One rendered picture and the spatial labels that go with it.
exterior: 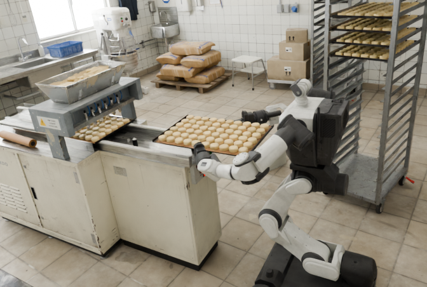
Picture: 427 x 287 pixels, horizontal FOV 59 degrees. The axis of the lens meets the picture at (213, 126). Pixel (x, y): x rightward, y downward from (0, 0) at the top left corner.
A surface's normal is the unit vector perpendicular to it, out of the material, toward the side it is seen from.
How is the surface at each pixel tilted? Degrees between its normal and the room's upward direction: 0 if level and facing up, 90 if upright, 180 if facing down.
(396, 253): 0
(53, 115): 90
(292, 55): 93
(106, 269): 0
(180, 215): 90
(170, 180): 90
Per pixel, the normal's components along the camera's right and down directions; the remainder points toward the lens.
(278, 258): -0.10, -0.91
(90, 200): 0.87, 0.12
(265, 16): -0.57, 0.38
